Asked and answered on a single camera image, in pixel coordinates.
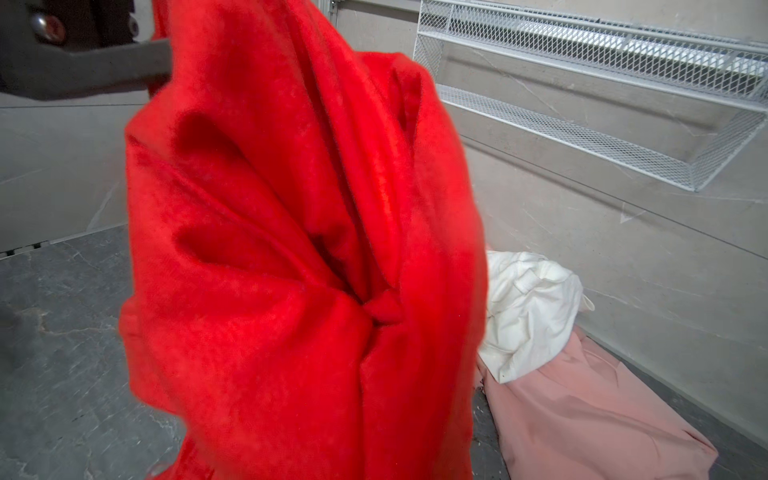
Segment white wire mesh basket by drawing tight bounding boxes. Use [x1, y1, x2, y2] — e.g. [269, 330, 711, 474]
[413, 1, 767, 192]

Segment aluminium frame profile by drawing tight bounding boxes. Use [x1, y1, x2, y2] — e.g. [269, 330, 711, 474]
[312, 0, 421, 17]

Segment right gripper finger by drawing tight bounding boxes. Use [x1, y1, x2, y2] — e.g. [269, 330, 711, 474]
[1, 1, 171, 101]

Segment pink cloth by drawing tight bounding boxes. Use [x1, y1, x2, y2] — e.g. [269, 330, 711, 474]
[475, 329, 718, 479]

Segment white cloth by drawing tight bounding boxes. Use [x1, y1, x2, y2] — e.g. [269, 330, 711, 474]
[478, 250, 594, 384]

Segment red cloth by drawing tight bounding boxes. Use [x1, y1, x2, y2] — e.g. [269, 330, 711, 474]
[119, 1, 487, 479]

